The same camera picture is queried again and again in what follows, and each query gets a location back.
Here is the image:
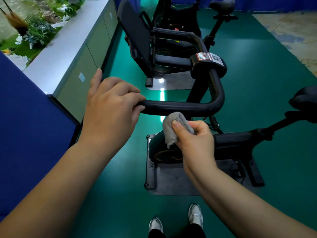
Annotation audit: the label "long cabinet with grey top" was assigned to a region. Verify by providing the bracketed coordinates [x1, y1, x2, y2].
[23, 0, 119, 123]

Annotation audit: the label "blue hotel banner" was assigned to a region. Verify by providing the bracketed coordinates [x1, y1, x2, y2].
[171, 0, 248, 12]

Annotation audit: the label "tall thin stemmed fern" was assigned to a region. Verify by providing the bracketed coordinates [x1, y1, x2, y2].
[0, 0, 29, 36]

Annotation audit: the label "person's right forearm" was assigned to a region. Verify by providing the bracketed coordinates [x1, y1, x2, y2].
[184, 166, 317, 238]

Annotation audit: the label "person's right hand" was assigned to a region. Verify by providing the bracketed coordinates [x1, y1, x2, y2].
[171, 120, 219, 177]

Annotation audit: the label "grey cleaning cloth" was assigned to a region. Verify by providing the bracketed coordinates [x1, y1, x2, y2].
[162, 111, 196, 149]

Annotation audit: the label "large bushy fern plant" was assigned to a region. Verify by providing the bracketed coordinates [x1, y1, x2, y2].
[54, 0, 86, 17]

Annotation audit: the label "person's left forearm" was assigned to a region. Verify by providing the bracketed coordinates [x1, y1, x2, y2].
[0, 139, 117, 238]

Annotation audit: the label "green moss mat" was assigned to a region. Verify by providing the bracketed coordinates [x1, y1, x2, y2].
[0, 22, 62, 68]

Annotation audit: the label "beige patterned rug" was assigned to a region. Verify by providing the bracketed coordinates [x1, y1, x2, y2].
[252, 11, 317, 78]

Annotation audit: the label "person's left hand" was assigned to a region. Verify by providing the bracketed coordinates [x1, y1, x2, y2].
[79, 68, 147, 157]

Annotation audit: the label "patch of white pebbles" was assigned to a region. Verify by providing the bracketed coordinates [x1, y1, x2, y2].
[51, 15, 71, 29]
[6, 53, 29, 71]

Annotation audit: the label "black tablet holder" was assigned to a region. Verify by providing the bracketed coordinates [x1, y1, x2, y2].
[117, 0, 193, 78]

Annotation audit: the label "person's black trousers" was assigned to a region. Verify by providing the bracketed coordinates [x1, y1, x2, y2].
[148, 223, 207, 238]

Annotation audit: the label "white sneaker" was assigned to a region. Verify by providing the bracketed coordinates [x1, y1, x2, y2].
[148, 217, 164, 235]
[188, 203, 204, 230]

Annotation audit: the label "grey stacked rock ornament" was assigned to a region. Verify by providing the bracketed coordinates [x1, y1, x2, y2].
[33, 0, 60, 24]

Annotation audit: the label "blue wall pad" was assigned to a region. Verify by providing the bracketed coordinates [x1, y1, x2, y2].
[114, 0, 142, 13]
[0, 51, 81, 218]

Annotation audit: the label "variegated leaf plant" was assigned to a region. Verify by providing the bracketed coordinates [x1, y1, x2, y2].
[22, 15, 56, 49]

